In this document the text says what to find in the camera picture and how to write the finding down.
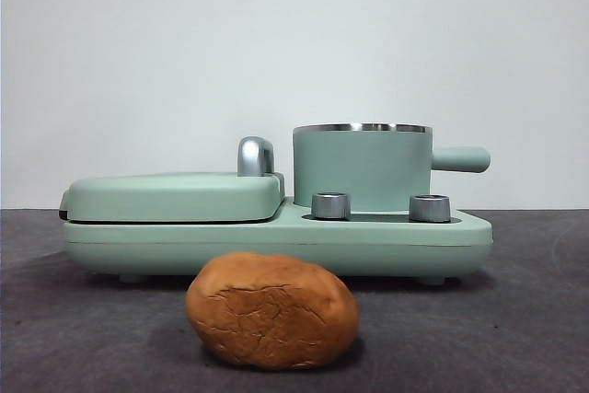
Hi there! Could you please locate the brown potato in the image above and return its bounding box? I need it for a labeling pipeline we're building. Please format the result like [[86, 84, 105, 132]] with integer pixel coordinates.
[[185, 251, 360, 371]]

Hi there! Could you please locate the silver control knob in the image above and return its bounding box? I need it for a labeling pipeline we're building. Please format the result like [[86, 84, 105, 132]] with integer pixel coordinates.
[[409, 193, 451, 223], [311, 191, 352, 220]]

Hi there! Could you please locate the green breakfast machine base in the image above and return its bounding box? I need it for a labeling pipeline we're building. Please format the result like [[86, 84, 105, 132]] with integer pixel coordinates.
[[62, 196, 493, 284]]

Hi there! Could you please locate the black control panel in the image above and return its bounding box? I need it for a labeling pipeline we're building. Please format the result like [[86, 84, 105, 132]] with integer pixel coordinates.
[[299, 211, 467, 225]]

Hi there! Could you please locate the green hinged griddle cover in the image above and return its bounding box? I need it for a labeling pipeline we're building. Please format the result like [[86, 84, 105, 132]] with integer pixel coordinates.
[[58, 170, 286, 225]]

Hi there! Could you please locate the silver griddle cover handle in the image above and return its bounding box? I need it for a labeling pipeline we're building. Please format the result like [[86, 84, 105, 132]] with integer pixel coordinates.
[[237, 135, 277, 178]]

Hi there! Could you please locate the green pot with side handle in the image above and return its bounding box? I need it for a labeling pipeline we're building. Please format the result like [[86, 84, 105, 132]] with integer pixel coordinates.
[[292, 121, 491, 214]]

